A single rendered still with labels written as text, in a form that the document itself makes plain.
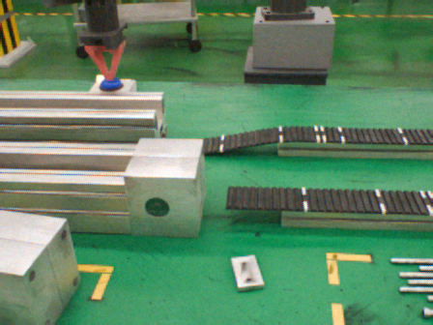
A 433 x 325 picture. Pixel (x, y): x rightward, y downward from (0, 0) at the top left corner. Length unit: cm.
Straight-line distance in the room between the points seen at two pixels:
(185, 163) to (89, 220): 15
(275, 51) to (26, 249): 83
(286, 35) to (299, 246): 66
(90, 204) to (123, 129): 19
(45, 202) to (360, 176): 47
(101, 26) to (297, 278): 56
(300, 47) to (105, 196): 70
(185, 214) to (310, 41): 67
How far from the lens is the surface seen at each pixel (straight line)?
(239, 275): 59
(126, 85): 98
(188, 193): 61
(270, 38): 119
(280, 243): 65
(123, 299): 59
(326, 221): 68
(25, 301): 53
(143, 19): 376
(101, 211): 67
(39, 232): 55
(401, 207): 69
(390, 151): 86
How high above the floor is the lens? 120
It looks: 31 degrees down
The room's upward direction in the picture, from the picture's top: 2 degrees counter-clockwise
